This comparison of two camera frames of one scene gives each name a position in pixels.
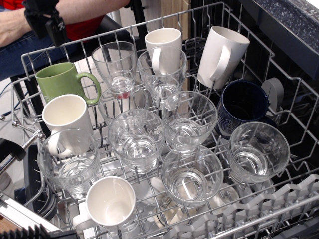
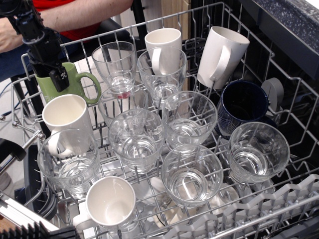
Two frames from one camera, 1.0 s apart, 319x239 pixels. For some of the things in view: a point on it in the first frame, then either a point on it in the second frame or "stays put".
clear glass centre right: [189, 117] stays put
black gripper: [56, 24] → [46, 47]
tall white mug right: [223, 54] stays put
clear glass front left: [70, 159] stays put
